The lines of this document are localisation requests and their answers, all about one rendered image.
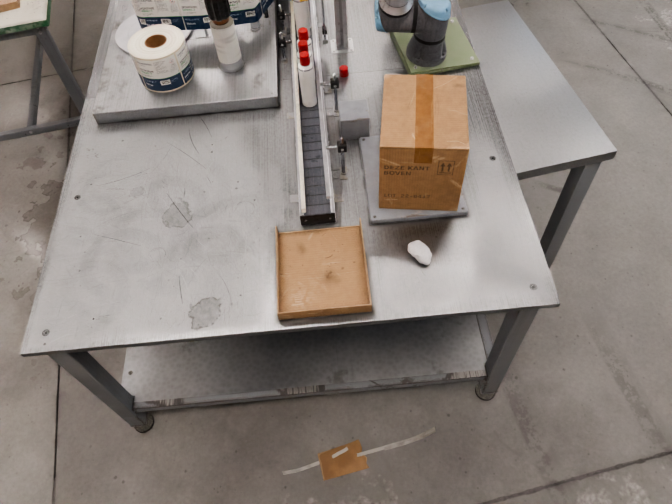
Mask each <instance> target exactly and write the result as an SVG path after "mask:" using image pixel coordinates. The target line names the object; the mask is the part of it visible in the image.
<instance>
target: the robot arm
mask: <svg viewBox="0 0 672 504"><path fill-rule="evenodd" d="M450 11H451V3H450V1H449V0H375V27H376V29H377V31H380V32H385V33H388V32H400V33H414V34H413V35H412V37H411V39H410V41H409V43H408V45H407V48H406V56H407V58H408V59H409V60H410V61H411V62H412V63H413V64H415V65H418V66H421V67H435V66H438V65H440V64H441V63H442V62H443V61H444V60H445V58H446V53H447V48H446V42H445V35H446V31H447V26H448V21H449V18H450Z"/></svg>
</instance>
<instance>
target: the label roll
mask: <svg viewBox="0 0 672 504"><path fill-rule="evenodd" d="M127 48H128V51H129V53H130V56H131V58H132V60H133V63H134V65H135V68H136V70H137V72H138V75H139V77H140V79H141V82H142V84H143V86H144V87H145V88H147V89H148V90H150V91H153V92H160V93H164V92H171V91H175V90H177V89H180V88H182V87H183V86H185V85H186V84H188V83H189V82H190V81H191V79H192V78H193V76H194V66H193V63H192V60H191V57H190V54H189V51H188V48H187V44H186V41H185V38H184V35H183V32H182V31H181V30H180V29H179V28H177V27H175V26H173V25H168V24H157V25H151V26H148V27H145V28H143V29H141V30H139V31H137V32H136V33H135V34H134V35H132V37H131V38H130V39H129V41H128V44H127Z"/></svg>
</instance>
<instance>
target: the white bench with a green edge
mask: <svg viewBox="0 0 672 504"><path fill-rule="evenodd" d="M50 12H51V0H20V8H17V9H13V10H9V11H5V12H1V13H0V41H5V40H11V39H16V38H21V37H27V36H32V35H36V36H37V37H36V47H35V57H34V66H33V75H32V85H31V94H30V103H29V112H28V121H27V127H23V128H18V129H13V130H8V131H3V132H0V141H5V140H11V139H16V138H21V137H26V136H31V135H36V134H41V133H46V132H50V131H55V130H60V129H65V128H69V127H74V126H78V125H79V121H80V118H81V116H77V117H72V118H67V119H62V120H58V121H53V122H48V123H43V124H38V125H36V124H37V114H38V103H39V93H40V82H41V71H42V61H43V50H45V52H46V54H47V56H48V57H49V59H50V61H51V63H52V64H53V66H54V68H55V70H56V71H57V73H58V75H59V77H60V79H61V80H62V82H63V84H64V86H65V87H66V89H67V91H68V93H69V95H70V96H71V98H72V100H73V102H74V103H75V105H76V107H77V109H78V110H79V112H80V114H82V110H83V106H84V102H85V97H84V95H83V93H82V91H81V89H80V87H79V85H78V83H77V82H76V80H75V78H74V76H73V74H72V72H71V70H70V69H69V67H68V65H67V63H66V61H65V59H64V57H63V56H62V54H61V52H60V50H59V48H58V46H57V44H56V43H55V41H54V39H53V37H52V35H51V33H50V31H49V30H48V27H47V26H49V24H50Z"/></svg>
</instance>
